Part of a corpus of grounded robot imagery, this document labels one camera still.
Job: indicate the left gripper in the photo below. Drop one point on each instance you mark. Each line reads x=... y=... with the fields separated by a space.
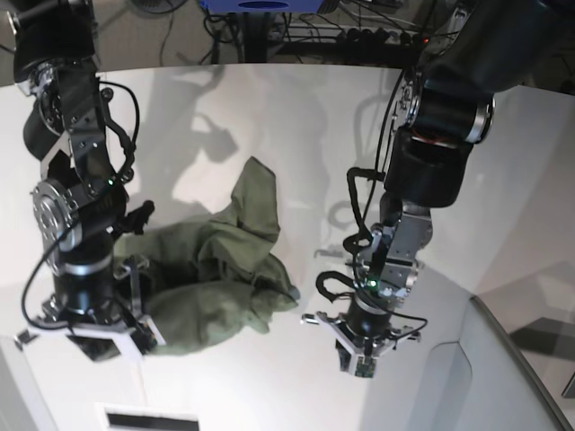
x=354 y=336

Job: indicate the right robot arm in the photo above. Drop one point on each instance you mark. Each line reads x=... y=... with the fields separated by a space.
x=80 y=203

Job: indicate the black power strip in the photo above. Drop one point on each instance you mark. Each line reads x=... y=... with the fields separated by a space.
x=330 y=35

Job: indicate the black table leg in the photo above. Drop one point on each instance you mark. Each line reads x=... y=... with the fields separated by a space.
x=255 y=28

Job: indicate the blue box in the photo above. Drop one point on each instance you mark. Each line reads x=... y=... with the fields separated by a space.
x=261 y=6

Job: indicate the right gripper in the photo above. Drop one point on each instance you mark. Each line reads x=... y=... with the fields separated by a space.
x=87 y=304

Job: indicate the white label plate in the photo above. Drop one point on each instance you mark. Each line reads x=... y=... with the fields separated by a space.
x=125 y=417

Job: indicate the green t-shirt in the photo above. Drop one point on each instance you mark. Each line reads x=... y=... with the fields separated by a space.
x=211 y=277

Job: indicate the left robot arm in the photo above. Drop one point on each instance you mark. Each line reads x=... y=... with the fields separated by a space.
x=449 y=105

